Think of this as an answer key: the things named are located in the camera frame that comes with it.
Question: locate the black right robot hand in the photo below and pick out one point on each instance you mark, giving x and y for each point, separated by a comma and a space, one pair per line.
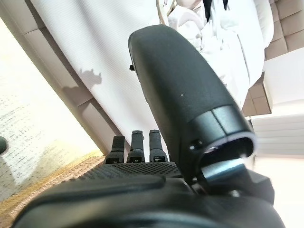
180, 83

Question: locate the white garment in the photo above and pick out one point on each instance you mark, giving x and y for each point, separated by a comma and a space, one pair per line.
225, 42

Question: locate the beige printed garment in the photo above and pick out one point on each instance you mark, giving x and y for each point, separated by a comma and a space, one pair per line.
166, 9

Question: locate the black garment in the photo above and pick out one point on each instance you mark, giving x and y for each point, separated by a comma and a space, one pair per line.
209, 9

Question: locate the beige bed cover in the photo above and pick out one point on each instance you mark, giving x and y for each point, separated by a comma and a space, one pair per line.
95, 35

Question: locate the beige upholstered bed base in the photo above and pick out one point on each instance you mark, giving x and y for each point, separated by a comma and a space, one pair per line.
47, 47

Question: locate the white textured blanket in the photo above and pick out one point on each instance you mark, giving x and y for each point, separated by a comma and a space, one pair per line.
261, 19

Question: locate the tufted brown headboard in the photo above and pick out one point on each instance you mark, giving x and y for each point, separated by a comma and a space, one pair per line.
289, 23

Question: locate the grey patterned rug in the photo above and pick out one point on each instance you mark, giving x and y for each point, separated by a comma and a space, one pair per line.
23, 107

